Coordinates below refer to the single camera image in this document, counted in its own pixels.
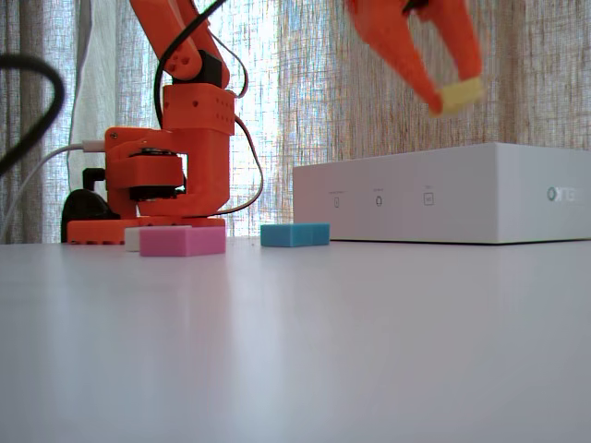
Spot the white cardboard bin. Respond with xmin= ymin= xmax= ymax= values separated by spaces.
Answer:
xmin=292 ymin=141 xmax=591 ymax=245

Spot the orange robot base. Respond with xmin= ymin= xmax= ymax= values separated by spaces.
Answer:
xmin=66 ymin=126 xmax=227 ymax=245

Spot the black table clamp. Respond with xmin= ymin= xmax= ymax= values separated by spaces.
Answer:
xmin=61 ymin=168 xmax=122 ymax=244

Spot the black camera cable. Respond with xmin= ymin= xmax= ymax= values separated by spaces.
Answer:
xmin=153 ymin=0 xmax=230 ymax=130

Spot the thick black cable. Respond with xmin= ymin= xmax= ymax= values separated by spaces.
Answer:
xmin=0 ymin=53 xmax=66 ymax=176

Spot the pink foam cuboid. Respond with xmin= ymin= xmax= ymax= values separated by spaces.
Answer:
xmin=139 ymin=225 xmax=227 ymax=257

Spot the white red black servo cable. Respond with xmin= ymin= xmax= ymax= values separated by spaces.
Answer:
xmin=214 ymin=114 xmax=266 ymax=217

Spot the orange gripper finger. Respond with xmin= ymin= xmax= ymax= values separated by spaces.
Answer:
xmin=345 ymin=0 xmax=445 ymax=117
xmin=423 ymin=0 xmax=485 ymax=85

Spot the blue foam cuboid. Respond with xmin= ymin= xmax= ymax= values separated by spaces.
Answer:
xmin=259 ymin=222 xmax=332 ymax=248

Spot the white USB cable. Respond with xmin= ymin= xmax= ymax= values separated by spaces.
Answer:
xmin=0 ymin=140 xmax=107 ymax=244

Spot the white foam cuboid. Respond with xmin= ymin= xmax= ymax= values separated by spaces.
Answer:
xmin=124 ymin=224 xmax=193 ymax=253

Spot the yellow foam cuboid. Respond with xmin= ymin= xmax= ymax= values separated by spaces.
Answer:
xmin=428 ymin=77 xmax=486 ymax=116

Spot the beige woven curtain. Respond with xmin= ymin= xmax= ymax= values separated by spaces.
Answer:
xmin=0 ymin=0 xmax=591 ymax=245

